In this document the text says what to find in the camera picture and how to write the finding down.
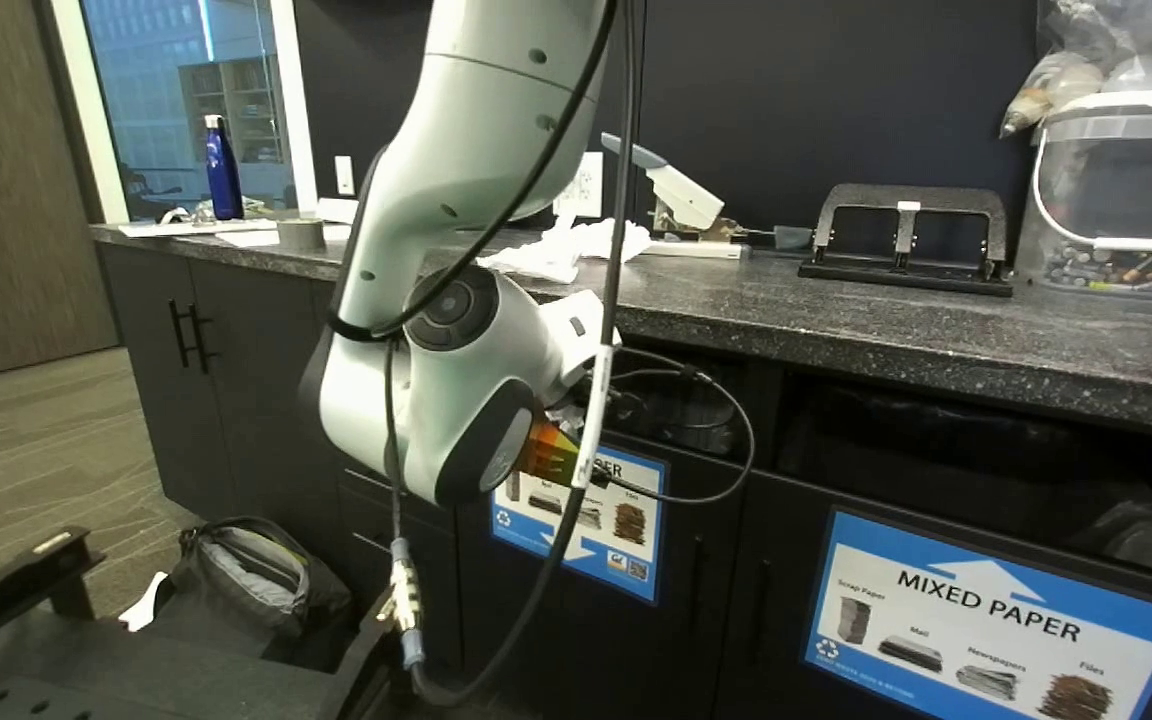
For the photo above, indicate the white paper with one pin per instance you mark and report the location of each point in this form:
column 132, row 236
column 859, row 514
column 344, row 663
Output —
column 142, row 608
column 560, row 250

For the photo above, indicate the black hole punch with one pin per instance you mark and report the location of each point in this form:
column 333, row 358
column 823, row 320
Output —
column 981, row 274

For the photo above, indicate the plastic bag on bin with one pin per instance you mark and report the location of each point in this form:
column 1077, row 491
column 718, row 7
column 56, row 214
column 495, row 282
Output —
column 1096, row 45

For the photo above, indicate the orange black gripper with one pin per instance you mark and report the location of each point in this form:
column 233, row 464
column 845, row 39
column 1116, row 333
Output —
column 549, row 455

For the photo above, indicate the grey black backpack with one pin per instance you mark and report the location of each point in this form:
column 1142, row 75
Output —
column 254, row 588

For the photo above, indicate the blue water bottle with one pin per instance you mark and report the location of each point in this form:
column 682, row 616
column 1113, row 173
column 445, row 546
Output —
column 223, row 171

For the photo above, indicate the left mixed paper sign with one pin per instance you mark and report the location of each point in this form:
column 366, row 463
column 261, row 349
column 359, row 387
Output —
column 616, row 528

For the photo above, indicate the white paper on floor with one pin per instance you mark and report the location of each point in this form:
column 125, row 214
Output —
column 142, row 608

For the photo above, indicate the black cart frame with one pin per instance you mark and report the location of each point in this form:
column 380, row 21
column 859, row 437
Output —
column 66, row 663

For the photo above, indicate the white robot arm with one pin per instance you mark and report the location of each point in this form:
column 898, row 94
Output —
column 436, row 365

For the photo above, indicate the mixed paper sign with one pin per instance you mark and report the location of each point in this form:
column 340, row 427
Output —
column 616, row 528
column 975, row 636

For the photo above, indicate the right mixed paper sign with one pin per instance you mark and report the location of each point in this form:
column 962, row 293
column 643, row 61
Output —
column 975, row 636

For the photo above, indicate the clear plastic storage bin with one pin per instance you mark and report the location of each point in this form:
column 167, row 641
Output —
column 1090, row 198

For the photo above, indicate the white light switch plate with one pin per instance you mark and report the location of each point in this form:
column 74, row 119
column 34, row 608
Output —
column 344, row 173

